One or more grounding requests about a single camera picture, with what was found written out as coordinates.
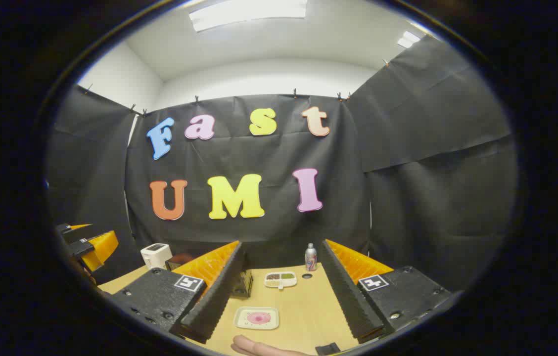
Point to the black electric oven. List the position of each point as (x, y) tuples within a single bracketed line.
[(242, 286)]

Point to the white divided snack tray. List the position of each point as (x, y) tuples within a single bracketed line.
[(280, 280)]

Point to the black backdrop cloth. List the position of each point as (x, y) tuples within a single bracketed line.
[(279, 153)]

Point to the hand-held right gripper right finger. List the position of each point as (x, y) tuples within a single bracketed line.
[(346, 291)]

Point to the large ceiling light panel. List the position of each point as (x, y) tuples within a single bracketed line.
[(247, 14)]

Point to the white small appliance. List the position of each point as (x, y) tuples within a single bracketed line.
[(156, 256)]

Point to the pink round food slice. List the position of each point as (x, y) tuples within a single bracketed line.
[(259, 318)]

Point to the white square plate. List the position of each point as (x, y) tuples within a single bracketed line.
[(239, 321)]

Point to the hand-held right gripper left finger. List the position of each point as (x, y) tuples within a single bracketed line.
[(219, 291)]

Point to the small ceiling light panel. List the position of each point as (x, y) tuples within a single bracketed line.
[(409, 39)]

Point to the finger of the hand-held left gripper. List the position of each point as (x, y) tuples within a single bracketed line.
[(69, 228), (103, 244)]

